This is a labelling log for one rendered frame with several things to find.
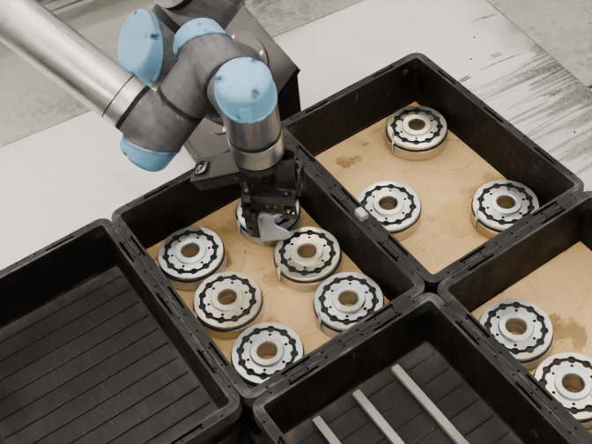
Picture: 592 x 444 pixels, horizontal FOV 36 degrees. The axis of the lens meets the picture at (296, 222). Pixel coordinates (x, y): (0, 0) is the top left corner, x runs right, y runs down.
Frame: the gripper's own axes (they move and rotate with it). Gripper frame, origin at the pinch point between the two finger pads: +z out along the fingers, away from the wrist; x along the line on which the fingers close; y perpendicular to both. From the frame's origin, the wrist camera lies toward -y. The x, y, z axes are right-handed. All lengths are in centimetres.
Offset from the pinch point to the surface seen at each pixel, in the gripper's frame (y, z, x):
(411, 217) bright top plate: 23.0, -0.5, 4.2
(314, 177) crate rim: 8.1, -7.2, 5.4
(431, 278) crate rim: 27.3, -9.1, -11.2
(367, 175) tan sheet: 14.6, 3.9, 14.5
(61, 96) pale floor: -100, 98, 102
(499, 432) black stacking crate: 38.2, -0.9, -28.8
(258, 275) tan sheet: 0.8, 1.3, -7.9
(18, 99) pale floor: -114, 97, 99
